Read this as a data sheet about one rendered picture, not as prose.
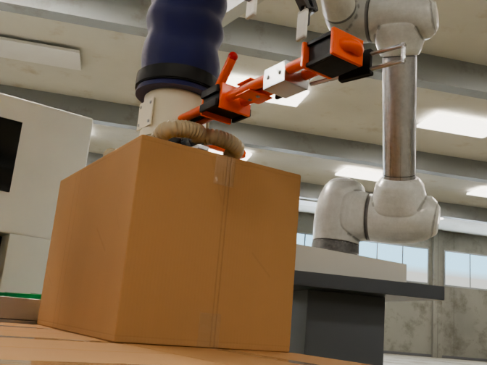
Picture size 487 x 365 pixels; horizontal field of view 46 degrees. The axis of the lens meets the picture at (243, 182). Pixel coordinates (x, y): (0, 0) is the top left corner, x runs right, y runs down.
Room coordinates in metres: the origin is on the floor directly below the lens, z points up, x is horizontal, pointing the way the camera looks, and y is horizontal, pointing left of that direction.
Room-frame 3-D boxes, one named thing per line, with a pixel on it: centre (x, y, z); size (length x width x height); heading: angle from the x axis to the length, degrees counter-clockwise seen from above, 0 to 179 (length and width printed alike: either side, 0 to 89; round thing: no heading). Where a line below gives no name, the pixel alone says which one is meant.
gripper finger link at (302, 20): (1.14, -0.10, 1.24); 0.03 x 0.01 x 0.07; 34
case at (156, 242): (1.44, 0.19, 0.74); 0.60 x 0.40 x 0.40; 31
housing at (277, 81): (1.06, -0.07, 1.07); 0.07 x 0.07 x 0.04; 35
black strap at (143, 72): (1.44, 0.20, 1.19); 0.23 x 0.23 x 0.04
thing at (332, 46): (0.94, -0.14, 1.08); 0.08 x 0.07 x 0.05; 35
